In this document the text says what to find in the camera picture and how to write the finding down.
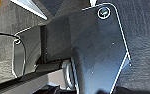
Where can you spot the grey robot torso limb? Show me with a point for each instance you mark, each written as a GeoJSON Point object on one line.
{"type": "Point", "coordinates": [31, 81]}

